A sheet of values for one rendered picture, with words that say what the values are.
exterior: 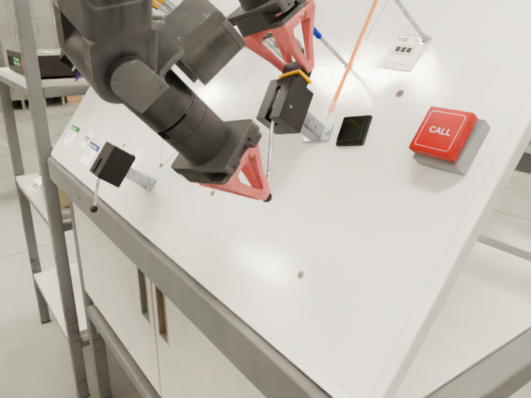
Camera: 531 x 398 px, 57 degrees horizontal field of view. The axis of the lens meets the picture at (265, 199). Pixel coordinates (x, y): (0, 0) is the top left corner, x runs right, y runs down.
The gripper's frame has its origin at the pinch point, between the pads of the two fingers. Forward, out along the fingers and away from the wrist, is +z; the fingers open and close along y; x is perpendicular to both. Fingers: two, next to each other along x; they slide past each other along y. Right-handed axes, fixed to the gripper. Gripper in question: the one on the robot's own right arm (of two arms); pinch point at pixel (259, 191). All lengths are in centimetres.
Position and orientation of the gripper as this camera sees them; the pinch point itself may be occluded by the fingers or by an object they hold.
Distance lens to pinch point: 58.5
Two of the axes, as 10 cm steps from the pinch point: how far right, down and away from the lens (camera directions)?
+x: -4.4, 8.3, -3.4
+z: 5.9, 5.5, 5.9
